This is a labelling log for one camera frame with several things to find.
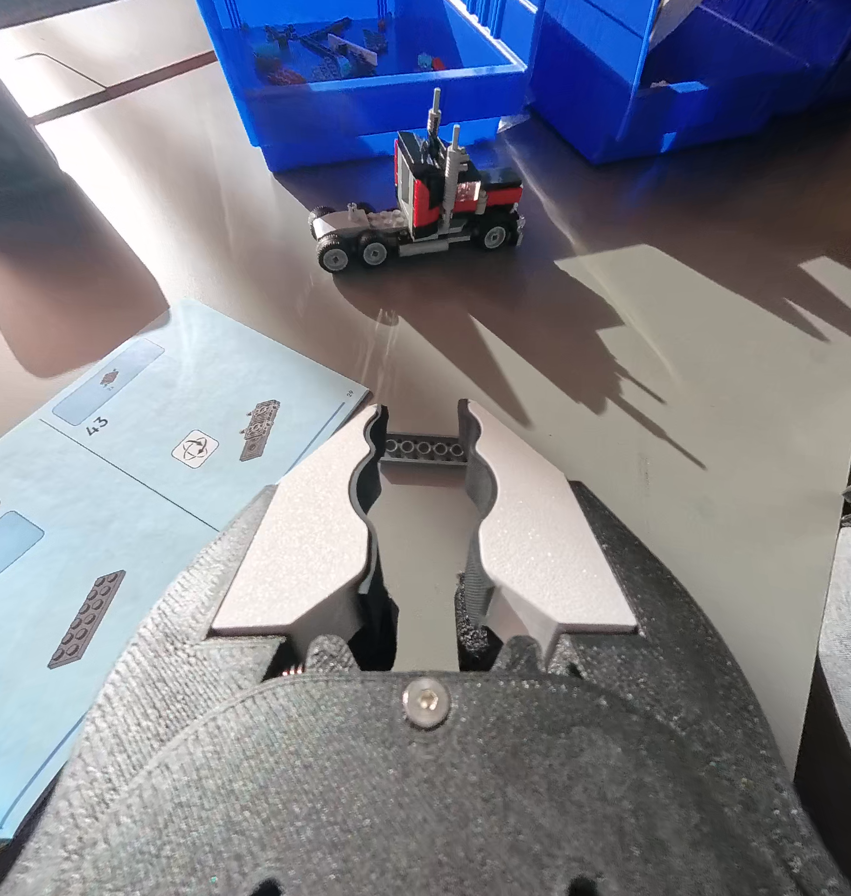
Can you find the light blue instruction booklet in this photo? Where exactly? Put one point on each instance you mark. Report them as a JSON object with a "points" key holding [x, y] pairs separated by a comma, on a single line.
{"points": [[117, 490]]}

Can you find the dark grey cube power station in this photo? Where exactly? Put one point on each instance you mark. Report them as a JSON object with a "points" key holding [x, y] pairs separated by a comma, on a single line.
{"points": [[5, 126]]}

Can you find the pile of loose toy bricks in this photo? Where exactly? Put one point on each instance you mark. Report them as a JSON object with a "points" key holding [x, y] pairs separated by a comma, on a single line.
{"points": [[327, 52]]}

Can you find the person's grey sweatshirt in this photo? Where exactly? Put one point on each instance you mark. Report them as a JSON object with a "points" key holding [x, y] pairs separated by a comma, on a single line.
{"points": [[849, 630]]}

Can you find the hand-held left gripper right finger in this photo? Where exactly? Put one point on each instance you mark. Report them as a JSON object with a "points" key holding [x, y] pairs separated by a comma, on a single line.
{"points": [[551, 553]]}

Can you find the red black toy brick truck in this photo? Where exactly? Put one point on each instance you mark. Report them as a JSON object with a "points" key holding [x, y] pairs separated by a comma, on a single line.
{"points": [[425, 203]]}

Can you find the blue plastic bin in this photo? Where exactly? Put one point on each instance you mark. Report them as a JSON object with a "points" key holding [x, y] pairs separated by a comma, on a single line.
{"points": [[369, 126], [586, 98]]}

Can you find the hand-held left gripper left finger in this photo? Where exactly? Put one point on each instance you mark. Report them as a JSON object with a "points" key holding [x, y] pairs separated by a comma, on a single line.
{"points": [[299, 553]]}

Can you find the dark grey toy brick plate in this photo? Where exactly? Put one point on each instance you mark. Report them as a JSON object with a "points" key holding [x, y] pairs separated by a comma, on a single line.
{"points": [[425, 448]]}

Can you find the grey desk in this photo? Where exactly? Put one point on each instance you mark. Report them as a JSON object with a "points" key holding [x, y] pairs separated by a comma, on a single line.
{"points": [[677, 420]]}

